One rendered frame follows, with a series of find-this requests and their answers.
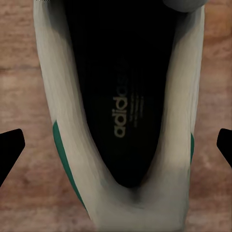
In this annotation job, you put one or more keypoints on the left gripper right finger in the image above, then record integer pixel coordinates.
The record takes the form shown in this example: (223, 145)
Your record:
(224, 143)

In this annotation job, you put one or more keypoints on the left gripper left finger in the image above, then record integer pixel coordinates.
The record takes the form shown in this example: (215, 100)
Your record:
(12, 144)

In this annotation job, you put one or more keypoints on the gym shoe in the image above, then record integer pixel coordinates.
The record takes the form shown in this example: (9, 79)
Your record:
(121, 79)

